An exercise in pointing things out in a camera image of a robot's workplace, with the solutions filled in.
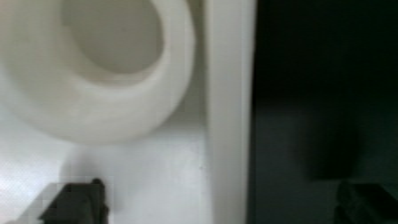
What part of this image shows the white square tabletop tray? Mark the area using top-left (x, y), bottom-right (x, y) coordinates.
top-left (0, 0), bottom-right (256, 224)

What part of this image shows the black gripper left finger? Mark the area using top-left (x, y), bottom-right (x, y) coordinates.
top-left (39, 179), bottom-right (108, 224)

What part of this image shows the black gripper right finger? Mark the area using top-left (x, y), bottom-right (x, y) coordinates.
top-left (336, 182), bottom-right (398, 224)

